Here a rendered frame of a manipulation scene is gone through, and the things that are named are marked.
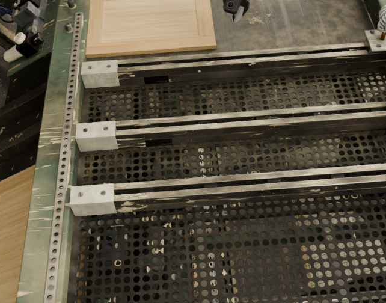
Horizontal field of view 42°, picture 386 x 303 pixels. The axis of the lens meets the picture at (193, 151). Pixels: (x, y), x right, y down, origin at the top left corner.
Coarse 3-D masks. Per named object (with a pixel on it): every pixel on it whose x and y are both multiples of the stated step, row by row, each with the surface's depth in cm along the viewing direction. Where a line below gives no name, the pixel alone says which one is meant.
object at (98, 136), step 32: (96, 128) 157; (128, 128) 159; (160, 128) 156; (192, 128) 156; (224, 128) 156; (256, 128) 157; (288, 128) 158; (320, 128) 159; (352, 128) 160; (384, 128) 162
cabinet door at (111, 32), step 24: (96, 0) 203; (120, 0) 203; (144, 0) 203; (168, 0) 202; (192, 0) 202; (96, 24) 194; (120, 24) 194; (144, 24) 194; (168, 24) 194; (192, 24) 193; (96, 48) 186; (120, 48) 186; (144, 48) 186; (168, 48) 185; (192, 48) 186
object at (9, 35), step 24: (0, 0) 249; (0, 24) 261; (24, 72) 243; (48, 72) 230; (24, 96) 219; (0, 120) 225; (24, 120) 221; (96, 120) 192; (0, 144) 210; (24, 144) 205; (0, 168) 213; (24, 168) 203; (144, 168) 228; (216, 168) 298; (144, 216) 215; (96, 264) 156; (144, 288) 196
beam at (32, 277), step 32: (64, 0) 199; (64, 32) 187; (64, 64) 177; (64, 96) 168; (64, 160) 153; (32, 192) 146; (32, 224) 140; (64, 224) 140; (32, 256) 134; (64, 256) 134; (32, 288) 129; (64, 288) 131
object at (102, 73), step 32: (384, 32) 169; (96, 64) 174; (128, 64) 174; (160, 64) 175; (192, 64) 172; (224, 64) 172; (256, 64) 173; (288, 64) 174; (320, 64) 175; (352, 64) 176; (384, 64) 177
